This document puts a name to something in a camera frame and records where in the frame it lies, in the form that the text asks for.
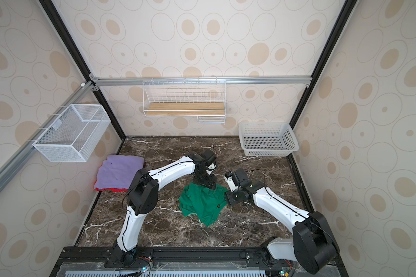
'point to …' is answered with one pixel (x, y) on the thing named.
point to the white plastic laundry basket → (267, 138)
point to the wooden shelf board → (185, 108)
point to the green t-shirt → (203, 201)
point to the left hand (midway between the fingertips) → (214, 186)
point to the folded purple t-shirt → (117, 172)
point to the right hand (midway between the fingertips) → (229, 198)
